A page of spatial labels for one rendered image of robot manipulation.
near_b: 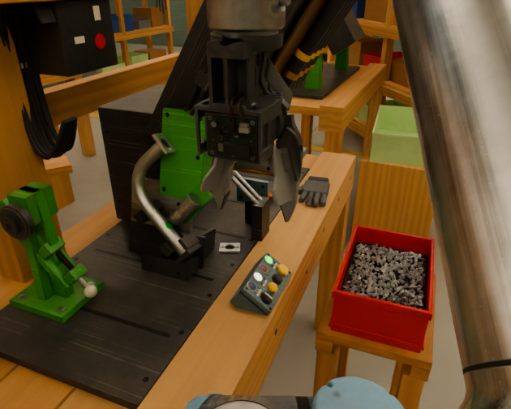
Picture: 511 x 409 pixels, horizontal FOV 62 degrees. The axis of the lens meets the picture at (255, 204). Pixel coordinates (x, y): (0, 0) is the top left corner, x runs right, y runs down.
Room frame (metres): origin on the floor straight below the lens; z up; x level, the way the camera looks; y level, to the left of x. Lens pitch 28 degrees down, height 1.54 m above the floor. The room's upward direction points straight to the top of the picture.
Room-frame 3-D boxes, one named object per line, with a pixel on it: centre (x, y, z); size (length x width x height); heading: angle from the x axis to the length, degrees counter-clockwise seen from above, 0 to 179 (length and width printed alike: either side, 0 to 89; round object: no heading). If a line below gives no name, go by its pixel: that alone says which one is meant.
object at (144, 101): (1.22, 0.28, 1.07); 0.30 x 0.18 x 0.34; 158
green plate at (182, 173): (0.98, 0.16, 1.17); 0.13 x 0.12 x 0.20; 158
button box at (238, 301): (0.78, -0.02, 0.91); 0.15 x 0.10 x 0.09; 158
